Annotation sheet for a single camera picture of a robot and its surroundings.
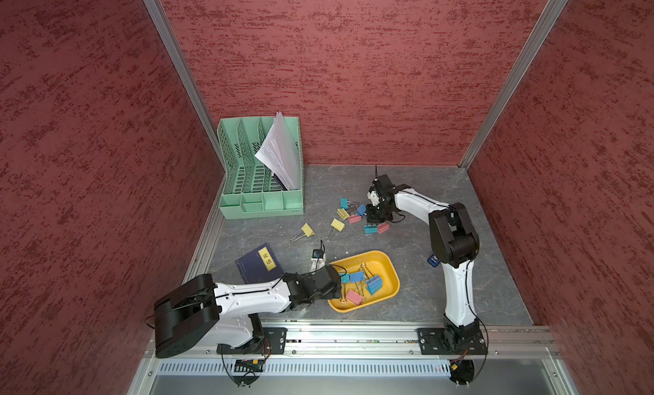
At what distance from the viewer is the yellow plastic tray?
823 millimetres

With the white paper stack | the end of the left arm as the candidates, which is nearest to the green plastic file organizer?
the white paper stack

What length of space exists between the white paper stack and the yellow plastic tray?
0.40 metres

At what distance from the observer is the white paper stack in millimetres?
917
